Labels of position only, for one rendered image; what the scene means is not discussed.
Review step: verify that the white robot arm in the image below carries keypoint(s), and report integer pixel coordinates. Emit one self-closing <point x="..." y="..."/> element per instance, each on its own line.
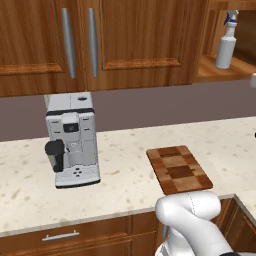
<point x="190" y="216"/>

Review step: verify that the checkered wooden cutting board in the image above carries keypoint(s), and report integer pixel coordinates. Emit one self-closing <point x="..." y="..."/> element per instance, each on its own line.
<point x="179" y="169"/>

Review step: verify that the wooden base cabinet door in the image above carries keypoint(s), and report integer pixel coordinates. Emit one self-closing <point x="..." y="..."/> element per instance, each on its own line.
<point x="145" y="230"/>

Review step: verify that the open wooden cabinet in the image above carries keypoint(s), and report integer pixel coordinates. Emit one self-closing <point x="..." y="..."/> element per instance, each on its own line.
<point x="230" y="66"/>

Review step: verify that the white spray bottle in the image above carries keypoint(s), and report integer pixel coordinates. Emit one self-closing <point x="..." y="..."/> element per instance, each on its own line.
<point x="226" y="48"/>

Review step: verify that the wooden corner base cabinet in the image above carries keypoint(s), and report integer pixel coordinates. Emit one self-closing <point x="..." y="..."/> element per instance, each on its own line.
<point x="238" y="223"/>

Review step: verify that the white coffee machine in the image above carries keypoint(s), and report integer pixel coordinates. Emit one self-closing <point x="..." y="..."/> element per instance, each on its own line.
<point x="74" y="140"/>

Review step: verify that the wooden drawer front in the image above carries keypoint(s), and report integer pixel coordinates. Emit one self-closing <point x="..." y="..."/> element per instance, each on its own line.
<point x="66" y="235"/>

